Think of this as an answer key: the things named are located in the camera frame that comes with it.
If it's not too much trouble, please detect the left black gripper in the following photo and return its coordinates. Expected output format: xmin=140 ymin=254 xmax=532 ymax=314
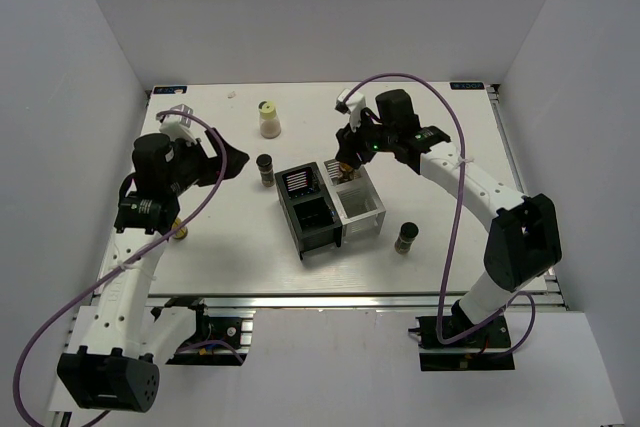
xmin=165 ymin=128 xmax=248 ymax=195

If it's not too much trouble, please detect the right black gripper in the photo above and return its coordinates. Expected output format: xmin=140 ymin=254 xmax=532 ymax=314
xmin=335 ymin=108 xmax=396 ymax=170

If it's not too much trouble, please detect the gold bottle black cap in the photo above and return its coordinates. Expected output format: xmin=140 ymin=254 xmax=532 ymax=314
xmin=338 ymin=162 xmax=357 ymax=184

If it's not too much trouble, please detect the black-cap spice jar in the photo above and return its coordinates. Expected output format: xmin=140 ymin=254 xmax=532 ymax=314
xmin=256 ymin=153 xmax=275 ymax=187
xmin=394 ymin=222 xmax=419 ymax=255

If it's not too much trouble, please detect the yellow-lid white powder bottle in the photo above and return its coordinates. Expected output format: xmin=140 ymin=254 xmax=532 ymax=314
xmin=258 ymin=101 xmax=281 ymax=139

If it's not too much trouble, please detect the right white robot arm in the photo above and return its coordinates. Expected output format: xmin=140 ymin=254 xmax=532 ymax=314
xmin=335 ymin=89 xmax=562 ymax=346

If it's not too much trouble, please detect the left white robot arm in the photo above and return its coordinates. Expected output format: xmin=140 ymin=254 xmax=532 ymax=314
xmin=57 ymin=125 xmax=249 ymax=412

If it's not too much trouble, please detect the white organizer rack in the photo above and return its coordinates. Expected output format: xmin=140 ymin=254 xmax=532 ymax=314
xmin=323 ymin=159 xmax=386 ymax=240

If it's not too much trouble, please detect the black organizer rack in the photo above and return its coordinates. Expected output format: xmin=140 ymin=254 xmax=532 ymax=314
xmin=275 ymin=162 xmax=342 ymax=260

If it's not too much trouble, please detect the blue sticker left corner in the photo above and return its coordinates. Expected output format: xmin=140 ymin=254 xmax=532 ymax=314
xmin=152 ymin=86 xmax=187 ymax=95

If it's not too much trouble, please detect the blue sticker corner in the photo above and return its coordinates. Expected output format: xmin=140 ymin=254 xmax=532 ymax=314
xmin=449 ymin=81 xmax=485 ymax=90
xmin=152 ymin=86 xmax=187 ymax=95

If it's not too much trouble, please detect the blue sticker right corner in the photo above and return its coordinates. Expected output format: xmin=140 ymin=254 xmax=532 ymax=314
xmin=449 ymin=81 xmax=485 ymax=90

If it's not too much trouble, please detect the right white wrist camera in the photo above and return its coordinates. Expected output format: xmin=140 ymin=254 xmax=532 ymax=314
xmin=335 ymin=89 xmax=366 ymax=132

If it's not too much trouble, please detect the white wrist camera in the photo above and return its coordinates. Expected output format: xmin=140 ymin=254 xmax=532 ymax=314
xmin=335 ymin=89 xmax=366 ymax=132
xmin=156 ymin=104 xmax=197 ymax=145

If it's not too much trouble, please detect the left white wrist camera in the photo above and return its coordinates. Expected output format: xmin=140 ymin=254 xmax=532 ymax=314
xmin=156 ymin=104 xmax=197 ymax=145

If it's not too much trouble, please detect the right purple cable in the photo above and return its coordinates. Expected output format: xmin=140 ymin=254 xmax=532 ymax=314
xmin=344 ymin=72 xmax=537 ymax=359

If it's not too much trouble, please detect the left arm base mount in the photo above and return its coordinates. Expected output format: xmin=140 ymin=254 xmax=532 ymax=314
xmin=164 ymin=296 xmax=248 ymax=367

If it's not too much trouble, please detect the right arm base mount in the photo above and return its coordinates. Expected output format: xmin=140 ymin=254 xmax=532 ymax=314
xmin=408 ymin=316 xmax=515 ymax=372

